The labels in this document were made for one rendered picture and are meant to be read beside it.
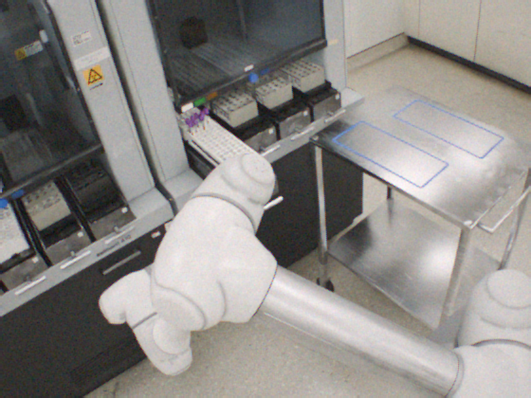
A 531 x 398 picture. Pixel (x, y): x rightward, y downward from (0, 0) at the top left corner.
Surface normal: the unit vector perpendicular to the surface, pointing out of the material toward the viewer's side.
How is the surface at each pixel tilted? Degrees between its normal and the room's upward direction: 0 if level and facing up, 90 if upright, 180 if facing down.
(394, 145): 0
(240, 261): 36
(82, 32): 90
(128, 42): 90
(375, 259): 0
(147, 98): 90
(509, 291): 7
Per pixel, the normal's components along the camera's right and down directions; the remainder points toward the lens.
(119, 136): 0.59, 0.49
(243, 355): -0.12, -0.73
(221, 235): 0.51, -0.50
